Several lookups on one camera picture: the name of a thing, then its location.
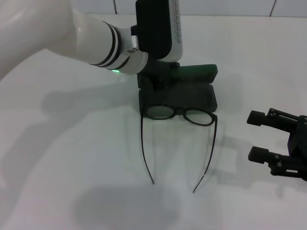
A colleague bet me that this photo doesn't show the black glasses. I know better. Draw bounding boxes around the black glasses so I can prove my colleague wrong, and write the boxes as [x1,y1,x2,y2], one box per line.
[140,104,218,194]

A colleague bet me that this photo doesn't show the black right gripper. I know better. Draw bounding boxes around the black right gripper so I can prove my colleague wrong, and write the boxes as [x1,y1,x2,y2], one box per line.
[247,108,307,182]

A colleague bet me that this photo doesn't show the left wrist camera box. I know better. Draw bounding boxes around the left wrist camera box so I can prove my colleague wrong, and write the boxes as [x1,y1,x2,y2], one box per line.
[130,0,184,62]

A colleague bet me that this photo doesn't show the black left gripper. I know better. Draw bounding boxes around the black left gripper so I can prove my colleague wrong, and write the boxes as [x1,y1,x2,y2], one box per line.
[138,59,180,91]

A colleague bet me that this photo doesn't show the green glasses case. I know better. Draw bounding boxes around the green glasses case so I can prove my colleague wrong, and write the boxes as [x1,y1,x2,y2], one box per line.
[137,64,219,114]

